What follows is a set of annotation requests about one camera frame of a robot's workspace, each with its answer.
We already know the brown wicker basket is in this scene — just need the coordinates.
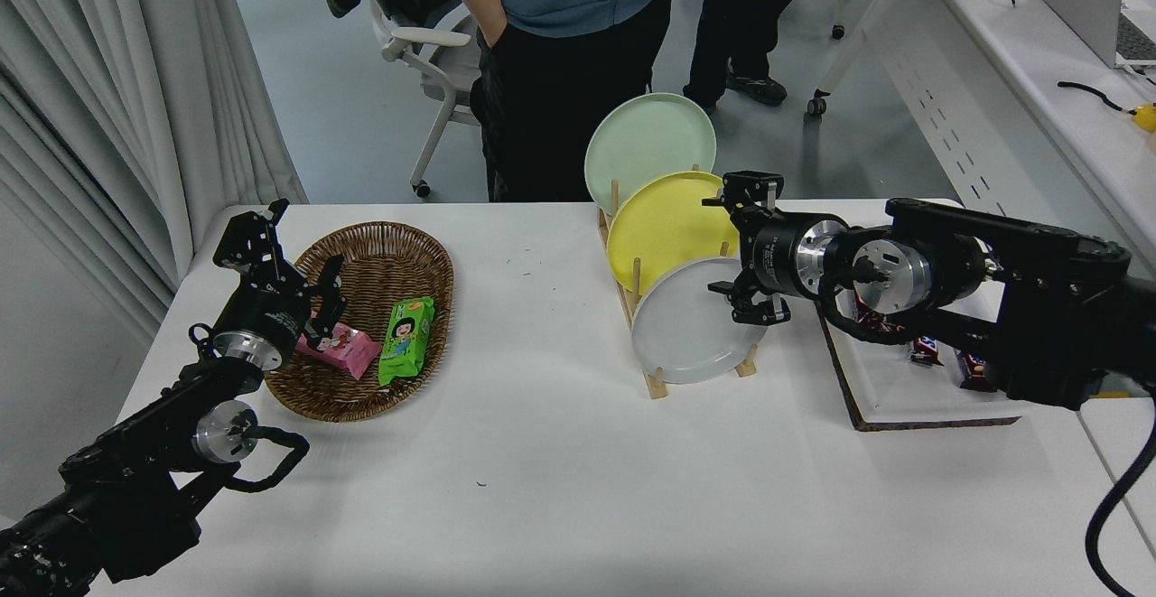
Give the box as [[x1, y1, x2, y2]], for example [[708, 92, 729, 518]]
[[265, 221, 454, 424]]

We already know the yellow plate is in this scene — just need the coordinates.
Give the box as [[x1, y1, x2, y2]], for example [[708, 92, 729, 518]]
[[606, 171, 743, 294]]

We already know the green snack pack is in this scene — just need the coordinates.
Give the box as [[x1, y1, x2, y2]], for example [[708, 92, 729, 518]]
[[378, 296, 435, 387]]

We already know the person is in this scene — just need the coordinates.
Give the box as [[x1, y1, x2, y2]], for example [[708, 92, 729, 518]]
[[682, 0, 818, 115], [426, 0, 678, 203]]

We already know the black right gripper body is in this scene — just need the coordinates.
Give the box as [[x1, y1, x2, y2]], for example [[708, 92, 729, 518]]
[[739, 210, 809, 300]]

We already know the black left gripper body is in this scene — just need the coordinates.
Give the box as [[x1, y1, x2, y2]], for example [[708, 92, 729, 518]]
[[219, 284, 313, 361]]

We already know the pale grey curtain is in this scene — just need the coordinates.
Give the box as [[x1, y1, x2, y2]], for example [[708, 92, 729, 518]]
[[0, 0, 308, 336]]

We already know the white office chair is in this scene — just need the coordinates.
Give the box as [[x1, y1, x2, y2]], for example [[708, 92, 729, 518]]
[[352, 0, 484, 199]]

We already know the wooden plate rack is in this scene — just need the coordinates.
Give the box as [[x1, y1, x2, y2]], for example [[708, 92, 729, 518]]
[[596, 163, 760, 400]]

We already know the pink snack pack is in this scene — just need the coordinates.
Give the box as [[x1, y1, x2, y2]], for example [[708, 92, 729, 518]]
[[296, 323, 382, 381]]

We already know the white tray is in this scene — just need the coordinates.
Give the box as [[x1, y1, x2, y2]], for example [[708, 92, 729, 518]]
[[813, 258, 1030, 432]]

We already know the pale green plate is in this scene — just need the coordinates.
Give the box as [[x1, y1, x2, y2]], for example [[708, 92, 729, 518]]
[[584, 92, 717, 215]]

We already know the grey plate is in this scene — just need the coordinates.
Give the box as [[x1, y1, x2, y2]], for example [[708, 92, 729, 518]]
[[630, 257, 770, 386]]

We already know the white desk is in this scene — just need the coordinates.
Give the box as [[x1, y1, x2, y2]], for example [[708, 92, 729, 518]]
[[806, 0, 1156, 399]]

